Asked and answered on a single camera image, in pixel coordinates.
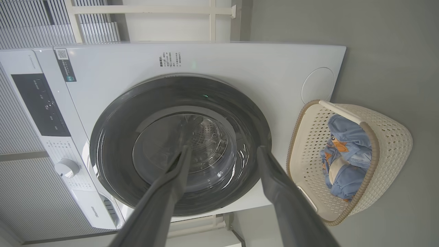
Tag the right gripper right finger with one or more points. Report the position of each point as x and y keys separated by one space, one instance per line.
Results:
x=291 y=212

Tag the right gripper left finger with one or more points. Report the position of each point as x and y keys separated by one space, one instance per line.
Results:
x=161 y=206

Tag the blue cartoon print garment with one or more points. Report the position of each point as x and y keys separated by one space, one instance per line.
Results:
x=346 y=181
x=353 y=133

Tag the washing machine door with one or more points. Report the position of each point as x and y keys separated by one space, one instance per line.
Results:
x=113 y=154

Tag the white cylindrical plastic knob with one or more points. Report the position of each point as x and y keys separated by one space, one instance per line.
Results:
x=67 y=168

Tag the white front-load washing machine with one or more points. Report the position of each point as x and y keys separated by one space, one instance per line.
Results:
x=240 y=65

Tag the cream perforated laundry basket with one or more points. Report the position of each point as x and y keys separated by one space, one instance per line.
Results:
x=387 y=137

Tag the dark QR code sticker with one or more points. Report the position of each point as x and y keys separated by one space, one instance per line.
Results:
x=67 y=68

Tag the white metal frame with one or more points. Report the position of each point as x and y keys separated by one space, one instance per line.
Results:
x=154 y=10

